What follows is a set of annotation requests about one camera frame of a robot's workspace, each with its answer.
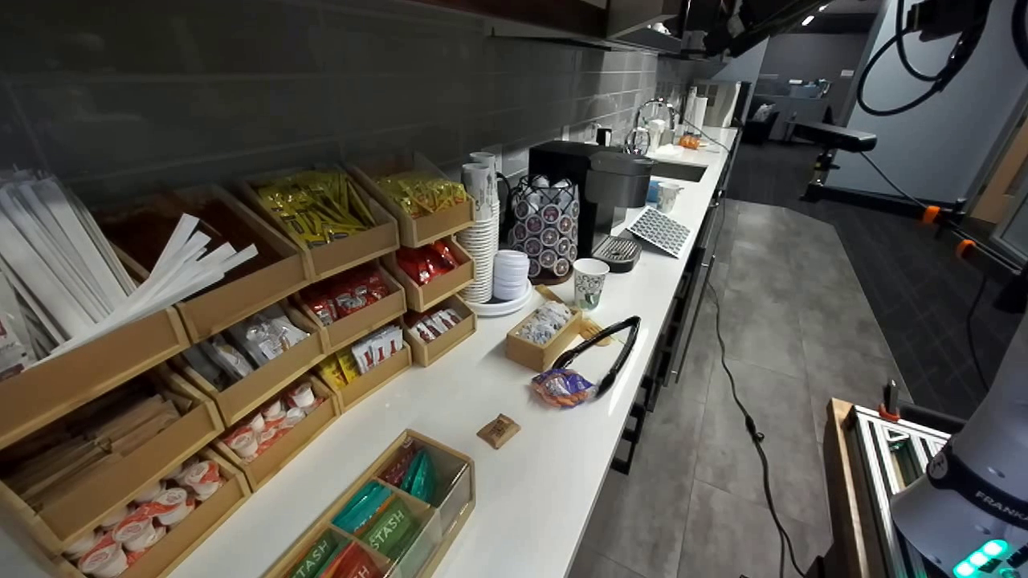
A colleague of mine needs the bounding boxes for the stack of white cup lids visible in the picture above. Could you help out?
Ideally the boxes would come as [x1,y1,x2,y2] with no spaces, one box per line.
[487,247,534,305]

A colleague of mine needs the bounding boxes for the grey slotted drip tray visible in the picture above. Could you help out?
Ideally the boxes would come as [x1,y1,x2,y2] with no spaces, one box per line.
[622,205,694,261]

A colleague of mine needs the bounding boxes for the dark base cabinet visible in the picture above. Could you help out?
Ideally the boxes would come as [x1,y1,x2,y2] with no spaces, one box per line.
[608,189,741,479]

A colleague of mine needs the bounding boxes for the white red stick packets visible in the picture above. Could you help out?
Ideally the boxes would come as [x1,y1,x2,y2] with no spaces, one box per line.
[410,305,470,347]

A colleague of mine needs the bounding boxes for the brown wooden stirrers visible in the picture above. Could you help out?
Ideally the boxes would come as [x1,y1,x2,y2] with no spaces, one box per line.
[0,373,206,507]

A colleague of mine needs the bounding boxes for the teal tea bag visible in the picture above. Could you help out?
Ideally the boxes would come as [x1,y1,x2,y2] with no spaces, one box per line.
[331,479,396,538]

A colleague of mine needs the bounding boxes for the black wire pod holder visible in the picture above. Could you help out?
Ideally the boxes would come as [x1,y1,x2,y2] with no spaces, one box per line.
[505,175,583,286]

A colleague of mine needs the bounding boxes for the white creamer cups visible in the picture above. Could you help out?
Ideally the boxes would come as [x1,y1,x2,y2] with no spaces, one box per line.
[516,303,577,352]

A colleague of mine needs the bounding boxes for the green tea bag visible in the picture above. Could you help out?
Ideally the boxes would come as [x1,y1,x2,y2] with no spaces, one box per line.
[355,499,426,563]
[285,529,347,578]

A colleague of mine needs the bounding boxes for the white silver packets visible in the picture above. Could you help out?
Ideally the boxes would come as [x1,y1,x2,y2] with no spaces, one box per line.
[179,305,315,391]

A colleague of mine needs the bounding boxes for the black floor cable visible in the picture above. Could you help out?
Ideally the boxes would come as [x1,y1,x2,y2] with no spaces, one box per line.
[704,272,810,578]

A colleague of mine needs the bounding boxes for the white wrapped straws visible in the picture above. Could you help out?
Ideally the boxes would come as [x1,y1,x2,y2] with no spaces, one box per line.
[0,175,263,373]

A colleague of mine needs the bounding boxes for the black camera on stand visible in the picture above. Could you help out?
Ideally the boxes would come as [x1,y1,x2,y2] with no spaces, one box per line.
[788,115,880,209]

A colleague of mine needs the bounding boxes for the orange blue snack bag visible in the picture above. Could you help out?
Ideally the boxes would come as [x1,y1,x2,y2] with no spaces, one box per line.
[531,365,599,413]

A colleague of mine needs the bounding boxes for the single printed paper cup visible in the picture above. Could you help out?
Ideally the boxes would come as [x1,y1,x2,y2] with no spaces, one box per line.
[572,258,612,315]

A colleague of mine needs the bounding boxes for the red ketchup packets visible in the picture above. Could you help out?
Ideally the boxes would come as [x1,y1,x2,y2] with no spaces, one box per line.
[396,239,470,289]
[297,263,397,327]

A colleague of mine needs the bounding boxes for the steel sink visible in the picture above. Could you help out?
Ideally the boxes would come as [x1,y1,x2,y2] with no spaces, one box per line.
[647,156,713,186]

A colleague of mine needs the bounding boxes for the white red sugar packets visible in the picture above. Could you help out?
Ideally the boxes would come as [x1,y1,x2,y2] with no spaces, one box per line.
[60,456,231,578]
[220,378,325,463]

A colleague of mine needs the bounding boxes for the yellow white packets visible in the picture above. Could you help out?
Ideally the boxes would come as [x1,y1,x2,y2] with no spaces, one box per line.
[317,326,410,391]

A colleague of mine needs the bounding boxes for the black grey coffee machine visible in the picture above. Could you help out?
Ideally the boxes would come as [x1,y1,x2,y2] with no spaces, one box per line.
[526,141,651,261]

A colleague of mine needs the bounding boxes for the small open wooden box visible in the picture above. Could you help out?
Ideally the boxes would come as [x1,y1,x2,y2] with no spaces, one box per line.
[502,299,592,377]

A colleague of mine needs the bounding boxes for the yellow sweetener packets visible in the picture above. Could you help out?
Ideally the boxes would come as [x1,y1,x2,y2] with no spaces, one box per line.
[250,171,378,252]
[372,171,474,219]

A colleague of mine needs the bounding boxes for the white paper towel roll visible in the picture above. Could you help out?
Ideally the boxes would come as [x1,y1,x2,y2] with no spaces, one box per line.
[683,83,713,132]

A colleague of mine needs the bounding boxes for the wooden tea box clear lid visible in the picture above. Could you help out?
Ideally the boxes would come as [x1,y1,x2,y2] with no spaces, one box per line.
[261,429,479,578]

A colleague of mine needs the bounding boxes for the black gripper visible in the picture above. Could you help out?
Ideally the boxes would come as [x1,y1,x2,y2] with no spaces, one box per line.
[906,0,995,46]

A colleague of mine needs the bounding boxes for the red tea bag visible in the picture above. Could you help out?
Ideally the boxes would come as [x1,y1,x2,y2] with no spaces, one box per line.
[325,544,384,578]

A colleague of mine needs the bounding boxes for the wood and aluminium robot cart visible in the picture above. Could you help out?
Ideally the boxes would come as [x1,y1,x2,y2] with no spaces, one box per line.
[818,396,957,578]

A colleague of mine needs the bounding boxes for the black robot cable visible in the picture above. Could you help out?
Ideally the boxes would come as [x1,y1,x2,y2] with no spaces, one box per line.
[850,0,984,121]

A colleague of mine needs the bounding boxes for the wooden condiment organizer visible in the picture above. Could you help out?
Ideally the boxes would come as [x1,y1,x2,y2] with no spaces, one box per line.
[0,157,481,578]

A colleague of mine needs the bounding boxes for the black round dish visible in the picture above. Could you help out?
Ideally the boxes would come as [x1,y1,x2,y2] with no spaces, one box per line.
[592,236,647,272]

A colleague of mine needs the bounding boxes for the white mug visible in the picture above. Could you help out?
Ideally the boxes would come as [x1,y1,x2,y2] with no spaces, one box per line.
[647,175,687,216]

